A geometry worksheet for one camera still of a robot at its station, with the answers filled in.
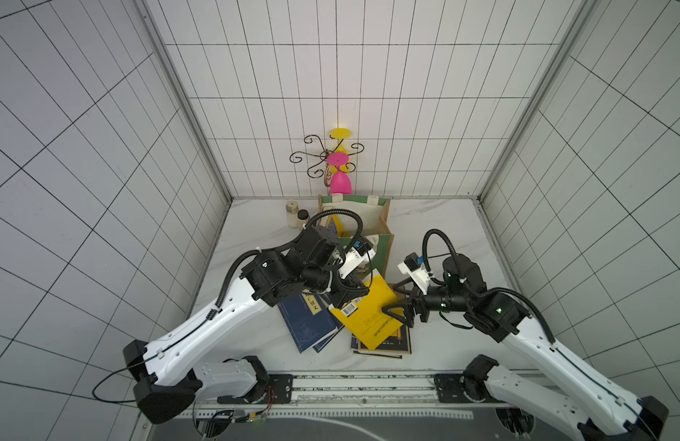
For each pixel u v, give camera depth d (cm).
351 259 55
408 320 58
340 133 98
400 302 65
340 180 94
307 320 85
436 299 59
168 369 37
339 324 63
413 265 60
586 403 42
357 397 72
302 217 101
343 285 51
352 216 47
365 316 62
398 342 74
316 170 84
